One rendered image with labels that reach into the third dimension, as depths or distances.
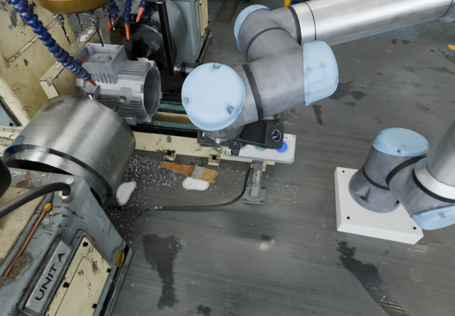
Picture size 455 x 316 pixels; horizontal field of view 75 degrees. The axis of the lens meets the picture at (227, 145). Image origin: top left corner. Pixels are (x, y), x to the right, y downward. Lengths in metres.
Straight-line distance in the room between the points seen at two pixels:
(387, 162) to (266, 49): 0.52
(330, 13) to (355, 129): 0.79
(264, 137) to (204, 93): 0.22
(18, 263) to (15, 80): 0.57
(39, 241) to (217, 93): 0.38
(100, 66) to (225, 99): 0.65
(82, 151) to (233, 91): 0.44
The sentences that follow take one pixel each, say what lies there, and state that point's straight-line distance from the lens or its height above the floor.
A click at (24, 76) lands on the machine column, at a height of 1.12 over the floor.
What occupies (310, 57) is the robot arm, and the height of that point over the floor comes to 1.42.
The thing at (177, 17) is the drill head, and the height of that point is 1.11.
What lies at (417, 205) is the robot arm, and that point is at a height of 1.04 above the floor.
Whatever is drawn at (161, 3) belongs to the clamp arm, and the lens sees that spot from 0.96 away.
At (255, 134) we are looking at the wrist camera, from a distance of 0.52.
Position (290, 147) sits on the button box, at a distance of 0.74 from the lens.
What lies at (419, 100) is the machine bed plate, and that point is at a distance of 1.51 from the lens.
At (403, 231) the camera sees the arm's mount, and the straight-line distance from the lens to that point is 0.97.
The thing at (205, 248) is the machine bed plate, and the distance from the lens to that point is 0.88.
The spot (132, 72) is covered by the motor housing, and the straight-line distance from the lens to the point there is 0.94.
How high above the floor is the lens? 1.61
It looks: 49 degrees down
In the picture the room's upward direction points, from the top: straight up
